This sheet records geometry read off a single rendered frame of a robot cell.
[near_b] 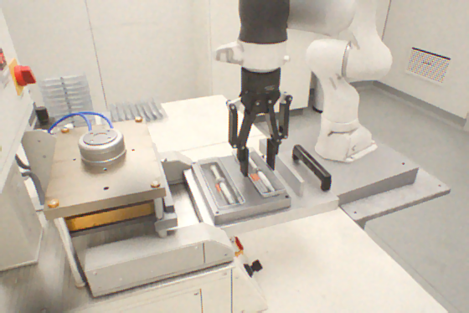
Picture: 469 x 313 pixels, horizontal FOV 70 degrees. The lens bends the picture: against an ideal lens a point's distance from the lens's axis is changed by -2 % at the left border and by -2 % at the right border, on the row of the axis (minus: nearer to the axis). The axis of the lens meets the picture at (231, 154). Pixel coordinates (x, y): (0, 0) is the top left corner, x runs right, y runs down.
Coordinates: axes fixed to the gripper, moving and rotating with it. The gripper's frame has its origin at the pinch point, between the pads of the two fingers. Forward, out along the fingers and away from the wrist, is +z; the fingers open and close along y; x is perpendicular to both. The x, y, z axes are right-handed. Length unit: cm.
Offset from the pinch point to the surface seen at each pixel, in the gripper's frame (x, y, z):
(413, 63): 207, 265, 64
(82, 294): -14.3, -38.2, 10.6
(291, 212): -10.8, 3.3, 7.4
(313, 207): -10.8, 8.5, 7.5
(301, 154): 3.1, 13.0, 3.4
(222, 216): -9.7, -11.4, 4.9
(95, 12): 241, -32, 2
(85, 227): -9.7, -35.3, 0.0
